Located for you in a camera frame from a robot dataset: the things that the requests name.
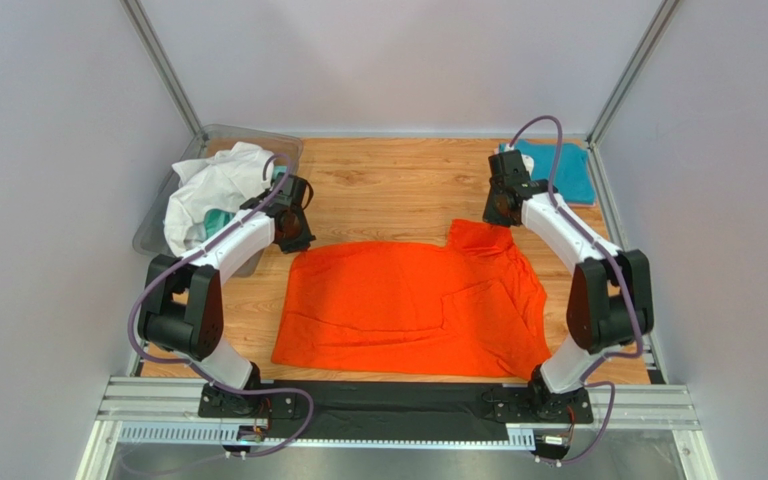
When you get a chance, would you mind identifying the orange t-shirt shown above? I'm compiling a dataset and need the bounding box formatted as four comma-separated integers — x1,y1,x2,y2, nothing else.
271,220,551,378

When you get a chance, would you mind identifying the folded blue t-shirt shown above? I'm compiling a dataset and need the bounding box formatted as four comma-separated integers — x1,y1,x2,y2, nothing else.
514,139,597,203

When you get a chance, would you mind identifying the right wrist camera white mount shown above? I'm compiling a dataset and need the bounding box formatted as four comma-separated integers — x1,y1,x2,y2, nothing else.
521,154,535,175

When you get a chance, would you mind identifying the teal green t-shirt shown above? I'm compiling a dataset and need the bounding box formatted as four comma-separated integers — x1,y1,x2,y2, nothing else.
203,165,287,238

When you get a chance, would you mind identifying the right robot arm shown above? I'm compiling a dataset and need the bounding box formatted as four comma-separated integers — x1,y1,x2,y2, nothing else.
483,148,654,395

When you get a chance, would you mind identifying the aluminium frame rail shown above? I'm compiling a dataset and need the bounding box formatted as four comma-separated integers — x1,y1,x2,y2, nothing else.
76,377,717,479

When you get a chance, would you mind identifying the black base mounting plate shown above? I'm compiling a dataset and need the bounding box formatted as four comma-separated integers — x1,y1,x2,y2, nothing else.
198,380,594,441

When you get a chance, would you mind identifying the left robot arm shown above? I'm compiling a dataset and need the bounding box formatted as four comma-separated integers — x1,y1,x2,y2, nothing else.
128,173,315,395

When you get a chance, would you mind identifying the white t-shirt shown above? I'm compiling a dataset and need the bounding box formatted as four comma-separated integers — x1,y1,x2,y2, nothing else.
163,142,272,257

